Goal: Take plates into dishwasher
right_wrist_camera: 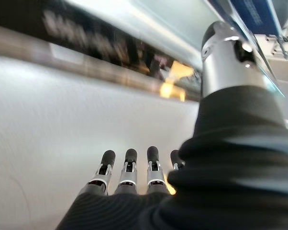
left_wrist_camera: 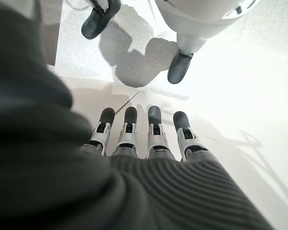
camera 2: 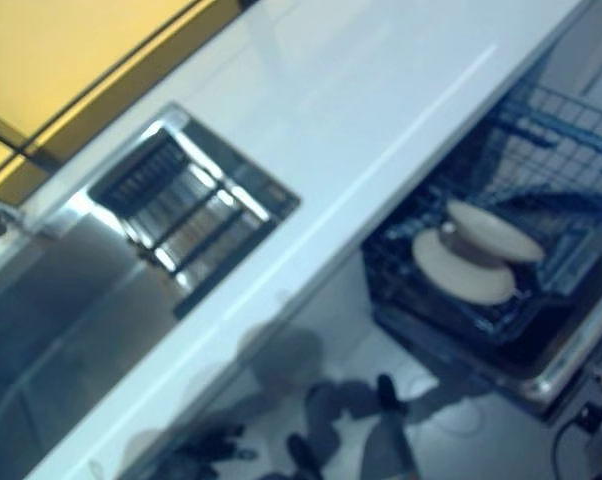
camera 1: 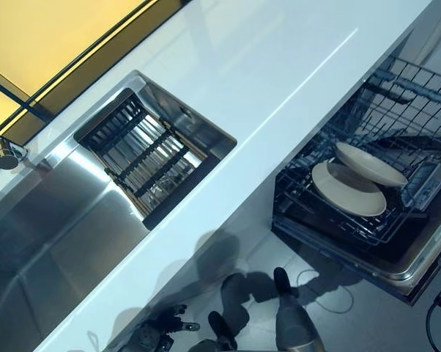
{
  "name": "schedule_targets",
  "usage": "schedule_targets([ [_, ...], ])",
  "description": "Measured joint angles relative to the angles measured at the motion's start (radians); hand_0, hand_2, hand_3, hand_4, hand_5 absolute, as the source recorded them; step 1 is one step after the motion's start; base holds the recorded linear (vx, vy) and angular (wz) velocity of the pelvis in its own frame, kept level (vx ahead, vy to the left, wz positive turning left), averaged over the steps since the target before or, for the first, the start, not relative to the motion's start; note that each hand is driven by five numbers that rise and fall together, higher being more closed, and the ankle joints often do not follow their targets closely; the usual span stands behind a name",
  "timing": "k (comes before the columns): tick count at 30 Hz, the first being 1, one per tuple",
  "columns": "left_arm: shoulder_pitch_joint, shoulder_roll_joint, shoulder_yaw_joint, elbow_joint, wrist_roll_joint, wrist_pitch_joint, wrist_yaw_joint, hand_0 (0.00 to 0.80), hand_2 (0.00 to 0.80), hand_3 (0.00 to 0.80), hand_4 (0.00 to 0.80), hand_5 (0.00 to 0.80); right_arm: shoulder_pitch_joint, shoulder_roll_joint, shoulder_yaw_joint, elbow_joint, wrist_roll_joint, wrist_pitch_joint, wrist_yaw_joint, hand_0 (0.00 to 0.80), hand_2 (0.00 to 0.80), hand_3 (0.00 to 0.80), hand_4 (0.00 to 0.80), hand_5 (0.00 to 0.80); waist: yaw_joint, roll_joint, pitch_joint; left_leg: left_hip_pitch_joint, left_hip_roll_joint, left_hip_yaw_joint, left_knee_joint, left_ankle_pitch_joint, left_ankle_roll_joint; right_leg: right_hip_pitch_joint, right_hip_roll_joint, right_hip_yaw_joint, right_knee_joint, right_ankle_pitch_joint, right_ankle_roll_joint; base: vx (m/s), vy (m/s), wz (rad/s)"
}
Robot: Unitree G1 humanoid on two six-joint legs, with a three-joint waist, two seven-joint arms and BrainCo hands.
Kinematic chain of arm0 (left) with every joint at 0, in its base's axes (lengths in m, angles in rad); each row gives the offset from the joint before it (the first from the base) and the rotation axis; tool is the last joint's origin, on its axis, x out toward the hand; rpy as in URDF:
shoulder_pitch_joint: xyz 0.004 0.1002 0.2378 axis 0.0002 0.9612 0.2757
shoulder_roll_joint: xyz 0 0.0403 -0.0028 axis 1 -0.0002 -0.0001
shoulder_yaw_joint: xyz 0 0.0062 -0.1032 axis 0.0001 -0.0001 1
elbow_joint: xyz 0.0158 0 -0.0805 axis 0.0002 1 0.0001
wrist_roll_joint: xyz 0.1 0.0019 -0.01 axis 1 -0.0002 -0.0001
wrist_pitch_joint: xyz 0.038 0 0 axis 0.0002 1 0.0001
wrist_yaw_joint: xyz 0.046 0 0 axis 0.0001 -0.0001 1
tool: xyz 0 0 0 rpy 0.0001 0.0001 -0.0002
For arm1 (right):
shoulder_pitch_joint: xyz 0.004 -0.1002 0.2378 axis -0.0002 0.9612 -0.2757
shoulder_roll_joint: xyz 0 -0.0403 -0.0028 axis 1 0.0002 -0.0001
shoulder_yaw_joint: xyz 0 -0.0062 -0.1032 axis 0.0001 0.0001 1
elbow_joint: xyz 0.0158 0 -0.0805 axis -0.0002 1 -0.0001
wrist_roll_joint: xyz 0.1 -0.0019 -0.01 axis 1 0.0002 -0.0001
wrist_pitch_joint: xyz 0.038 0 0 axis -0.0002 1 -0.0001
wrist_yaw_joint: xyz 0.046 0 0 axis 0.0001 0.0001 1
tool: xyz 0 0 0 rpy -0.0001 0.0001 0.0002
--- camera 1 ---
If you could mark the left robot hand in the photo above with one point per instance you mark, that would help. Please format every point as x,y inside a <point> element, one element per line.
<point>178,322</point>

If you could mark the beige round plate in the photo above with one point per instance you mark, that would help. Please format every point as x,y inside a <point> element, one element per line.
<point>370,165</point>
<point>348,194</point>

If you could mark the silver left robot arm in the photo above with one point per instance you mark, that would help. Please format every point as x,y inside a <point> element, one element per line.
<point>147,335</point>

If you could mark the white glossy cabinet door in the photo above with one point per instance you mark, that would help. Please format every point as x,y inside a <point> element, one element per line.
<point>184,293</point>

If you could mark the black robot foot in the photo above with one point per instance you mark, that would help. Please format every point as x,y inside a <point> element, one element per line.
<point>282,281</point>
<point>220,328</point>

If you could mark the white robot leg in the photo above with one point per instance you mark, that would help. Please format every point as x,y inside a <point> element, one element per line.
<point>297,326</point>

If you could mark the stainless steel sink basin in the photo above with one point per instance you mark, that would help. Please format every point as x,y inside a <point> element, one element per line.
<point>59,220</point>

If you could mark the black dish drying rack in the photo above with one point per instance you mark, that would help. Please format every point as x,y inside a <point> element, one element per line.
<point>147,157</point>

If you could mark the chrome pull-down kitchen faucet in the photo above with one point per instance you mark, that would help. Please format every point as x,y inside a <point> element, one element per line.
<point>4,152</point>

